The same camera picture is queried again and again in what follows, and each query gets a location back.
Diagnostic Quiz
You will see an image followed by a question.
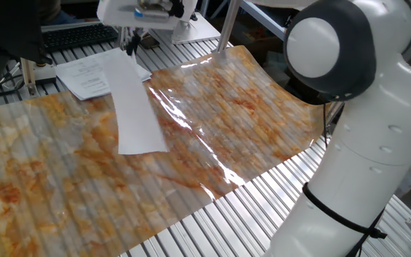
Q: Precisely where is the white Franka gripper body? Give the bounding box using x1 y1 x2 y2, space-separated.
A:
96 0 199 31

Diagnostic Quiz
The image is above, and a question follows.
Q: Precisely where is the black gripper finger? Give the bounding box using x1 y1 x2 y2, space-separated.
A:
125 32 137 56
133 28 145 46

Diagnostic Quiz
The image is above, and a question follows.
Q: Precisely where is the white printed paper sheet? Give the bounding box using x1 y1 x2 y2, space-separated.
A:
100 49 169 156

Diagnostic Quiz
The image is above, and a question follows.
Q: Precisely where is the white flat stand base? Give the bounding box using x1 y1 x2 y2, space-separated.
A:
171 12 223 46

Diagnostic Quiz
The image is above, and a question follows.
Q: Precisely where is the dark smartphone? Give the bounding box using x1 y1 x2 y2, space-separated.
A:
139 34 161 50

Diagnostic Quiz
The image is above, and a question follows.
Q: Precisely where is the black keyboard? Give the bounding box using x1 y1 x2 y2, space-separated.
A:
41 23 119 53

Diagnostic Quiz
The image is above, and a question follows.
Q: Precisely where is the stack of printed papers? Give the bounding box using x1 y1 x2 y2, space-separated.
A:
54 47 153 101

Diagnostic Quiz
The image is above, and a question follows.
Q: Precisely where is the white button box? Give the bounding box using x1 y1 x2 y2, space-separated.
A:
32 62 57 85

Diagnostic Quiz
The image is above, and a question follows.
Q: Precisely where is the black monitor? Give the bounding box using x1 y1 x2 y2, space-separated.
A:
0 0 53 90

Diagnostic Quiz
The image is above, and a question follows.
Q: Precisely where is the orange marble pattern mat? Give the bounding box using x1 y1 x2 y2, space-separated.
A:
0 45 330 257

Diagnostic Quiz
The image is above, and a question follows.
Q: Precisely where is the tall aluminium post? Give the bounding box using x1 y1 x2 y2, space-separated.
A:
117 25 131 49

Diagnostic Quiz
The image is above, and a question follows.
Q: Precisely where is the silver camera with blue caps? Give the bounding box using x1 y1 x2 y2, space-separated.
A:
133 0 186 19

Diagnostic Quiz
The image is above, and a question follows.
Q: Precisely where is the slanted aluminium post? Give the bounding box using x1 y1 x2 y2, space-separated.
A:
215 0 244 53

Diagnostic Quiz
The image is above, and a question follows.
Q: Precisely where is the short aluminium post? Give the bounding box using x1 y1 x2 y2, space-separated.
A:
19 56 39 97

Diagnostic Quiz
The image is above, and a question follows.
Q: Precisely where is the black strap on arm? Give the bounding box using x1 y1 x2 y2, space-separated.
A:
300 182 388 257

